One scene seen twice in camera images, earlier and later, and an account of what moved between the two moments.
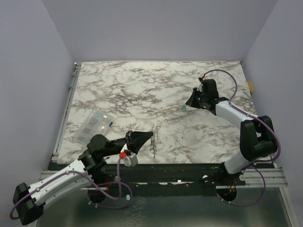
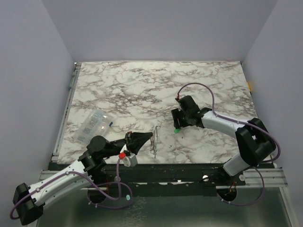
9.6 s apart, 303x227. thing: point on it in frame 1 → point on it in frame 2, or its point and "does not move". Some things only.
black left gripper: [135, 140] does not move
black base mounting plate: [169, 179] does not move
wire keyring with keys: [154, 142] does not move
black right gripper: [196, 99] → [179, 117]
